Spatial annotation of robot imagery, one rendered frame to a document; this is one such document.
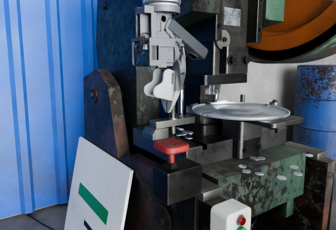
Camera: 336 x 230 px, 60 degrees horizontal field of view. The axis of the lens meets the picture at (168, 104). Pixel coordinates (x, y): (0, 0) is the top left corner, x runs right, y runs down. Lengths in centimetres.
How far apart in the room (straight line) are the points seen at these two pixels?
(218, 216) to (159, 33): 39
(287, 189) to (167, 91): 56
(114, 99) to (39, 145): 96
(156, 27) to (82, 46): 140
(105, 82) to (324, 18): 79
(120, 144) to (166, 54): 57
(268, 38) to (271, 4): 27
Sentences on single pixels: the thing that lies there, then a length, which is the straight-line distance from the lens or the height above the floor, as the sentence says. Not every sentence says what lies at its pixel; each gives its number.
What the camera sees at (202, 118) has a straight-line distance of 93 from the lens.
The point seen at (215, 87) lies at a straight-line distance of 98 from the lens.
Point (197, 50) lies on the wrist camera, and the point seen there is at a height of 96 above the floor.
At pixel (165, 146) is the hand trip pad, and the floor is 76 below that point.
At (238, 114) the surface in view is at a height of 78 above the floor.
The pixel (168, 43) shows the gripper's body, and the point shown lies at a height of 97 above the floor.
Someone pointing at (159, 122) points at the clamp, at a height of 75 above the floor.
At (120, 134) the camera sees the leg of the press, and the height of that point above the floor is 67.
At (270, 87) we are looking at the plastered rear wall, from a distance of 322.
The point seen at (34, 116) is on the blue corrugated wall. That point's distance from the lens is 190.
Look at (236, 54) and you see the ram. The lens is 91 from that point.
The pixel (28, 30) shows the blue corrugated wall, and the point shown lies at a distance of 188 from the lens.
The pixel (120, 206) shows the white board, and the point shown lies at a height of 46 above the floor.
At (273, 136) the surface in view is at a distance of 104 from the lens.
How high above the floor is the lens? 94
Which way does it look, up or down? 9 degrees down
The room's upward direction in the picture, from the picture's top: straight up
